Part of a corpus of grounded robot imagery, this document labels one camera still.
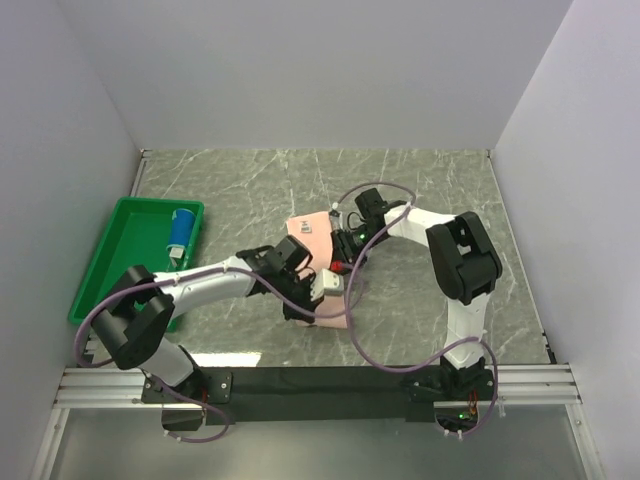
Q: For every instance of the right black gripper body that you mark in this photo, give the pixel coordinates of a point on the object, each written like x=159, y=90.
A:
x=350, y=244

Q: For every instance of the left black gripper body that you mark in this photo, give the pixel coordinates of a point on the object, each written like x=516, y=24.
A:
x=295, y=290

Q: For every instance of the pink towel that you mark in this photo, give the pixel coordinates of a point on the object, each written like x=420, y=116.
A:
x=314, y=232

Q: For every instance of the blue green crocodile towel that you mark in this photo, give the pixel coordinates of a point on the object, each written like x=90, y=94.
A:
x=182, y=224

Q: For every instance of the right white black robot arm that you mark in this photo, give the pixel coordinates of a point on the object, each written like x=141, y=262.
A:
x=465, y=262

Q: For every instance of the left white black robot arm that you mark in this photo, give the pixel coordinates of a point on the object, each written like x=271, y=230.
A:
x=133, y=323

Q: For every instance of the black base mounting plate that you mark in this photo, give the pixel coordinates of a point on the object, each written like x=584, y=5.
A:
x=220, y=395

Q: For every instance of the green plastic tray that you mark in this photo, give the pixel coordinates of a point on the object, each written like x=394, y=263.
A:
x=137, y=234

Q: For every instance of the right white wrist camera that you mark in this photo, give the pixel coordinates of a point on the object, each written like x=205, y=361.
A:
x=336, y=217

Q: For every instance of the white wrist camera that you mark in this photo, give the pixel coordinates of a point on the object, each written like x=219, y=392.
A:
x=326, y=283
x=336, y=217

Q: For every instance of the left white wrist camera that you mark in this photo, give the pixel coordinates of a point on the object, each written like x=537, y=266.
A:
x=326, y=283

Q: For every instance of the aluminium rail frame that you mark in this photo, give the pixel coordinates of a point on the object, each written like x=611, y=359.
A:
x=100, y=429

